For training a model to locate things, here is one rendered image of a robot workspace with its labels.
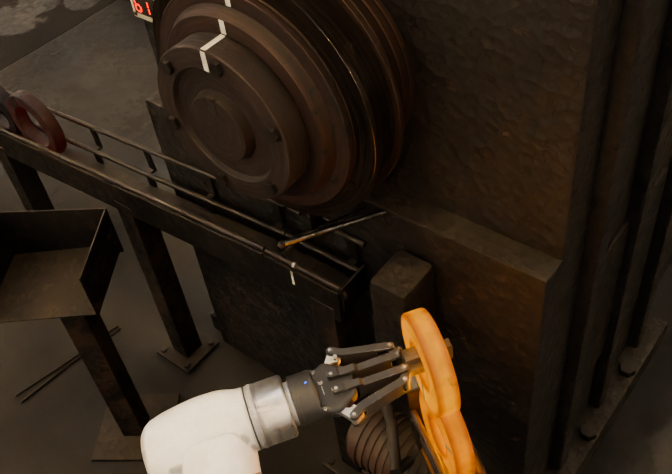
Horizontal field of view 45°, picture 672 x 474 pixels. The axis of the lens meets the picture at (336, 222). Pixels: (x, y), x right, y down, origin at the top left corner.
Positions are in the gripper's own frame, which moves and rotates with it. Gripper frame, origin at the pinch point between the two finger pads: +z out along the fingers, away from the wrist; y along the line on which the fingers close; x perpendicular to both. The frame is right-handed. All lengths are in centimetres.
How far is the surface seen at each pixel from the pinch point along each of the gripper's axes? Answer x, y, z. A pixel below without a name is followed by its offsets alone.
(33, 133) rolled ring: -26, -123, -64
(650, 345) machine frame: -89, -40, 72
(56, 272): -29, -73, -62
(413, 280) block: -12.5, -24.1, 5.9
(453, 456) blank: -18.1, 6.5, 0.2
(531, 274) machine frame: -6.3, -12.2, 22.2
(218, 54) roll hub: 34, -37, -15
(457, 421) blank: -14.7, 3.0, 2.5
